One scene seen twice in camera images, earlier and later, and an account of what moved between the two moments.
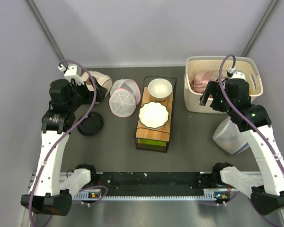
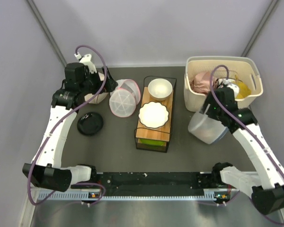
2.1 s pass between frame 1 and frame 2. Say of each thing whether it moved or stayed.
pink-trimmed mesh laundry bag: stayed
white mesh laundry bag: moved
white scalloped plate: stayed
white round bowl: stayed
